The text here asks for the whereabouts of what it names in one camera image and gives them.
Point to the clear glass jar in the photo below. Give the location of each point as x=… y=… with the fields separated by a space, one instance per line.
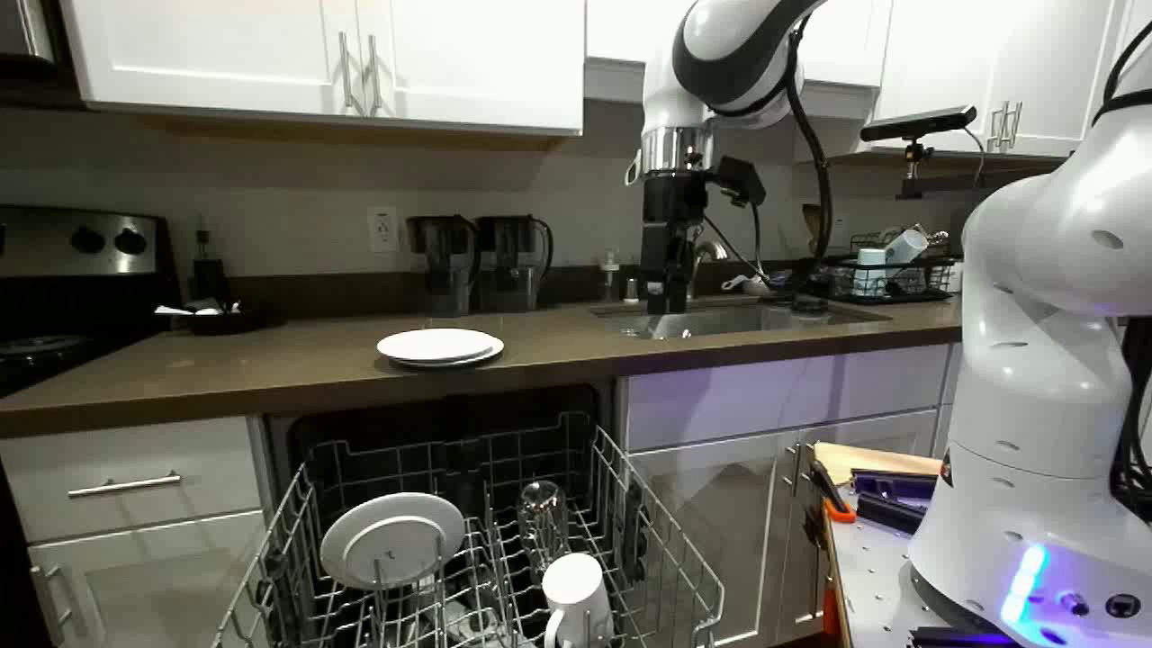
x=544 y=521

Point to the dark purple tool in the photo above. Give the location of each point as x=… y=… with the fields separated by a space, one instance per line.
x=893 y=493

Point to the dish drying rack with dishes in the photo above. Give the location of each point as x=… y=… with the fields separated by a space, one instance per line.
x=893 y=271

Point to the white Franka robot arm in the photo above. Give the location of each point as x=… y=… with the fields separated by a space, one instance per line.
x=1058 y=361

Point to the white base cabinet door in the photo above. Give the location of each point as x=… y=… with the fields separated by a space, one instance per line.
x=155 y=589

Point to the built-in dishwasher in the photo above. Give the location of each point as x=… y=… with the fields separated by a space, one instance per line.
x=419 y=417

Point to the black steel stove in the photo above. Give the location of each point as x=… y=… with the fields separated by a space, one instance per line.
x=74 y=288

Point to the tan cardboard sheet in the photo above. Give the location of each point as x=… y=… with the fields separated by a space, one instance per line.
x=886 y=457

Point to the white wall outlet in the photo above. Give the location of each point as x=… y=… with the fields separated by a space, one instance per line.
x=385 y=229

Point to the white ceramic mug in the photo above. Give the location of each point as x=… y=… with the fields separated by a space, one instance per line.
x=577 y=596

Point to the white base cabinet drawers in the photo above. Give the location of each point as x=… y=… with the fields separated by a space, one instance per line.
x=770 y=397

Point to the steel kitchen sink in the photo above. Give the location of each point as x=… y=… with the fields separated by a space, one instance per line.
x=731 y=319

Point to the small dark tray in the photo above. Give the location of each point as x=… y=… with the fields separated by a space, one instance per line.
x=201 y=309

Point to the small soap bottle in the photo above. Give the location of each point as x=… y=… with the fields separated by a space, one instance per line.
x=610 y=283

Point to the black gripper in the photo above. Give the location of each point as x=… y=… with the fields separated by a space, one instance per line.
x=671 y=229

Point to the white wall cabinet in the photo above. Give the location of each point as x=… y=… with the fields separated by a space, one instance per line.
x=241 y=54
x=1030 y=60

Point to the white ceramic plate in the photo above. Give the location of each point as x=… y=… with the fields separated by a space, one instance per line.
x=435 y=343
x=392 y=540
x=488 y=357

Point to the dark bottle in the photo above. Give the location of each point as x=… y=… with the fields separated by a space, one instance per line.
x=209 y=271

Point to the black camera on stand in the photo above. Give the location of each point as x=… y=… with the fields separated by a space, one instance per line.
x=920 y=122

